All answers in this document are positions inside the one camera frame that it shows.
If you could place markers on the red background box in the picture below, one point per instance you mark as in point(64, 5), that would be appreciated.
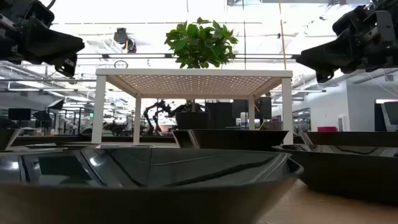
point(327, 129)

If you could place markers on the black studio lamp hood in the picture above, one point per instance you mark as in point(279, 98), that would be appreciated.
point(57, 104)
point(42, 116)

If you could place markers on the black aluminium table frame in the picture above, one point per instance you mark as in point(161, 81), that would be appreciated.
point(46, 139)

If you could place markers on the black leaf-shaped plastic plate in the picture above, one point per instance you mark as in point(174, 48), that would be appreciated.
point(155, 202)

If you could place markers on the black background cabinet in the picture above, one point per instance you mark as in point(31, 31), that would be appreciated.
point(220, 115)

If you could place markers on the black square plastic plate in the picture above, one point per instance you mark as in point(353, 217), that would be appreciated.
point(351, 138)
point(233, 140)
point(6, 138)

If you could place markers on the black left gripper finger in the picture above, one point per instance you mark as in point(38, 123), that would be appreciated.
point(56, 46)
point(66, 67)

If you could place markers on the white perforated metal shelf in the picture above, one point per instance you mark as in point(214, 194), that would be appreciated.
point(192, 72)

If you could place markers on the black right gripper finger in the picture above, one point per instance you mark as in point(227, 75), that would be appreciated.
point(335, 53)
point(325, 76)

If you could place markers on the black background robot arm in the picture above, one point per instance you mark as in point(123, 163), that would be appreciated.
point(160, 105)

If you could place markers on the black background monitor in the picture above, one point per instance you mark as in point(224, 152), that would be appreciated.
point(18, 114)

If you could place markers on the green potted plant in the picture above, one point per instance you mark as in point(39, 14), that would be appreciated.
point(199, 43)

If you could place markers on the dark monitor white bezel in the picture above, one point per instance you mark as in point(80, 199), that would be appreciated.
point(393, 112)

